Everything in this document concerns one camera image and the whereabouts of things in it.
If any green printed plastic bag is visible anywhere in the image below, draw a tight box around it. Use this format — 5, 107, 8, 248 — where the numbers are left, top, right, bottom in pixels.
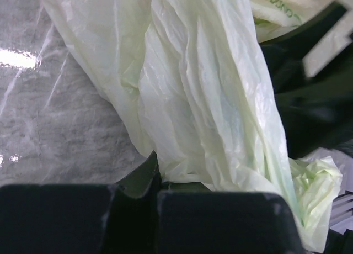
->
41, 0, 342, 253

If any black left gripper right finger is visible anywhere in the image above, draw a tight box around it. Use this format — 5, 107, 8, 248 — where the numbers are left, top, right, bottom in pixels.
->
161, 182, 211, 193

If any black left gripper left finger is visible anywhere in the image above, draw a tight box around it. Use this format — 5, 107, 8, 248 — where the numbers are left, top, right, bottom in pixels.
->
117, 151, 160, 199

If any aluminium mounting rail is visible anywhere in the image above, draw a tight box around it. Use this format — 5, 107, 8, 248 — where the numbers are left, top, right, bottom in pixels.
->
329, 192, 352, 235

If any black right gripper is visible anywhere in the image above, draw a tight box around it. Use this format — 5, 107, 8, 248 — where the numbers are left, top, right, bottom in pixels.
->
260, 1, 352, 158

